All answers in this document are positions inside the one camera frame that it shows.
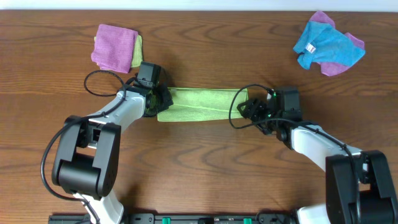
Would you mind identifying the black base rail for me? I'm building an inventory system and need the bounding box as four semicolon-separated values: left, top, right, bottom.
48;212;364;224

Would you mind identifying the crumpled purple cloth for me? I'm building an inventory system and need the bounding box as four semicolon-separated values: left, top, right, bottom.
309;11;365;77

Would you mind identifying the folded light green cloth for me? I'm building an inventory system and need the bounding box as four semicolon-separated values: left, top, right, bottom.
91;35;143;73

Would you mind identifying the yellow-green cloth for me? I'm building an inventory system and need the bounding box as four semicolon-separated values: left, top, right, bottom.
157;87;248;122

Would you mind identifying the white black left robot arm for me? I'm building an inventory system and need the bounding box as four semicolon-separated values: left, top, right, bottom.
46;62;173;223

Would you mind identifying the folded purple cloth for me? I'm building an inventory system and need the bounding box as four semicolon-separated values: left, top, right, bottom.
91;24;138;73

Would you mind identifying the blue cloth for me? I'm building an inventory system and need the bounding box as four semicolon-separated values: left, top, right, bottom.
293;21;366;70

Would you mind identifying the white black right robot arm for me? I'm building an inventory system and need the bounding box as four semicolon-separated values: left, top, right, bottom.
230;86;397;224

